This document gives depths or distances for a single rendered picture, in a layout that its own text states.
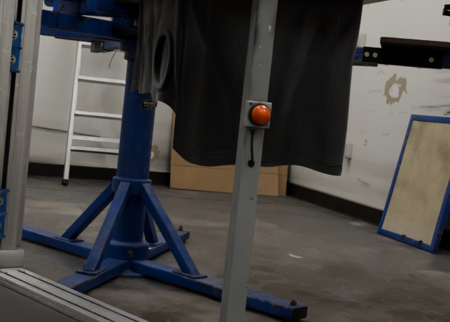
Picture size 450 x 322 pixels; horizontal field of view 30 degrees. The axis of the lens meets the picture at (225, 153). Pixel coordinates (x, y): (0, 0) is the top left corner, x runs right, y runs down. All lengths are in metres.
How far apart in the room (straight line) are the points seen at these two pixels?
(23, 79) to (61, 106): 4.95
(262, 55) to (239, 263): 0.40
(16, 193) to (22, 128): 0.12
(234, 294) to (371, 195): 4.04
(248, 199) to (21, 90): 0.47
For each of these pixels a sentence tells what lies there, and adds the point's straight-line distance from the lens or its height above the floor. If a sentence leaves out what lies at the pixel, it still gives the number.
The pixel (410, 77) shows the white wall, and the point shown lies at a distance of 5.36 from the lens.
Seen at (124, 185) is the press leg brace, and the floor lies 0.33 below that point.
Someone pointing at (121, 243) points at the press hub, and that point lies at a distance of 3.21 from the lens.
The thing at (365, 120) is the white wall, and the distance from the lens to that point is 5.82.
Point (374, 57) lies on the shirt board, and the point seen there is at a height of 0.89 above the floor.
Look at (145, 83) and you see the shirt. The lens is 2.19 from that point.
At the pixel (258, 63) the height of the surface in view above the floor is 0.75.
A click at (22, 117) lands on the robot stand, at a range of 1.54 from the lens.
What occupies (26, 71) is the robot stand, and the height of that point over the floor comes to 0.68.
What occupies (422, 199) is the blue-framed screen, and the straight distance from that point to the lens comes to 4.87.
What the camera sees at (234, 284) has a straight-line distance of 1.65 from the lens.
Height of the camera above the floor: 0.65
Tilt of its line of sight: 3 degrees down
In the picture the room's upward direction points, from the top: 6 degrees clockwise
